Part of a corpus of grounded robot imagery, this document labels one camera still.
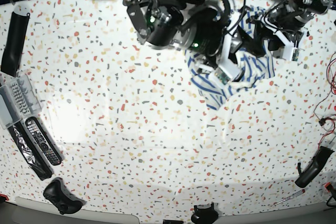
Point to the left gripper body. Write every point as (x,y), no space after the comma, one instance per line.
(286,20)

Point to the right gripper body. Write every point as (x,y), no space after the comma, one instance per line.
(207,36)

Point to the blue white striped t-shirt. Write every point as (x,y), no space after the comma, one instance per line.
(255,69)

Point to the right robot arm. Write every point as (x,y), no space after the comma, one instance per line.
(158,22)

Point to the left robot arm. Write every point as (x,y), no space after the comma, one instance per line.
(318,7)

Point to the black handheld grip device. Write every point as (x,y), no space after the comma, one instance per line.
(315,166)

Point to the small tester screwdriver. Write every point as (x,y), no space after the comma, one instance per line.
(290,197)

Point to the red black connector block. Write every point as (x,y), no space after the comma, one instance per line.
(329,186)

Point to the black tv remote control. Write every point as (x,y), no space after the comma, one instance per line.
(42,139)

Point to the black cylindrical sleeve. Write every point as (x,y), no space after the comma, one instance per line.
(14,45)

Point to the clear plastic bit case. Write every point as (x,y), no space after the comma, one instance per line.
(18,101)

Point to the black foil wrapped bar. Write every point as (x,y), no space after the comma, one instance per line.
(29,151)

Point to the black game controller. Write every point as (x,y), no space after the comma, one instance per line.
(55,194)

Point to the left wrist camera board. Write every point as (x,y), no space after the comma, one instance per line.
(294,54)

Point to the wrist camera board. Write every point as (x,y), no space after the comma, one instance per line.
(294,54)
(219,77)

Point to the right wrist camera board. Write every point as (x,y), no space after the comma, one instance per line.
(219,77)

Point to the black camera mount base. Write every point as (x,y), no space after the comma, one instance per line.
(204,214)

